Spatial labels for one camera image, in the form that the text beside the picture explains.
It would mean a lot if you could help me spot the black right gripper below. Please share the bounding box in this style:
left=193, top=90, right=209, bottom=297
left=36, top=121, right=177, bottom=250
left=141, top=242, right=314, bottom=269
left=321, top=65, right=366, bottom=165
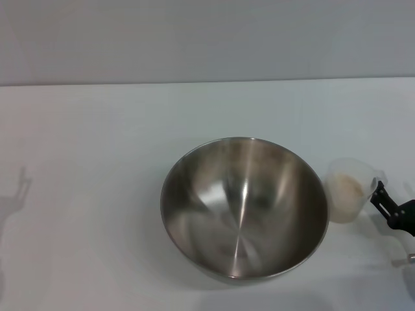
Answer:
left=370, top=181, right=415, bottom=238

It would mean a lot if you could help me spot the white uncooked rice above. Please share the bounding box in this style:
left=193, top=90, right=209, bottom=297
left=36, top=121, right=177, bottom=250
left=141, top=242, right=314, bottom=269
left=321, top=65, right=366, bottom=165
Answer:
left=329, top=172, right=364, bottom=223

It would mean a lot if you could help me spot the clear plastic measuring cup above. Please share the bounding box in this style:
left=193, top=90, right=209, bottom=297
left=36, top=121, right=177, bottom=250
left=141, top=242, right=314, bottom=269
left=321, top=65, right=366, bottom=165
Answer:
left=324, top=157, right=388, bottom=225

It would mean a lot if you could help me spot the stainless steel mixing bowl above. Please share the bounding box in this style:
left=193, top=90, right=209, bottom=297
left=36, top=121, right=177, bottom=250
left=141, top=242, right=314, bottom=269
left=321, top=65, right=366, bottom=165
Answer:
left=160, top=136, right=330, bottom=286

